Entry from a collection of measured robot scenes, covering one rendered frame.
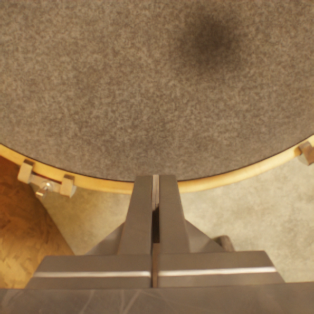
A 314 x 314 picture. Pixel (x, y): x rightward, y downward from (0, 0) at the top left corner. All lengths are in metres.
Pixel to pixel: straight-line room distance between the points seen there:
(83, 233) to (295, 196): 1.15
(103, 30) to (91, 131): 0.10
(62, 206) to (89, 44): 1.12
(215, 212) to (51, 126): 1.08
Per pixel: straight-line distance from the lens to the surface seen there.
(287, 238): 1.51
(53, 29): 0.27
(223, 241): 1.24
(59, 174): 0.32
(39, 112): 0.28
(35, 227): 1.25
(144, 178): 0.15
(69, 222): 1.35
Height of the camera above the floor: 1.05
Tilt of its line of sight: 73 degrees down
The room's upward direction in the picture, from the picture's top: 180 degrees counter-clockwise
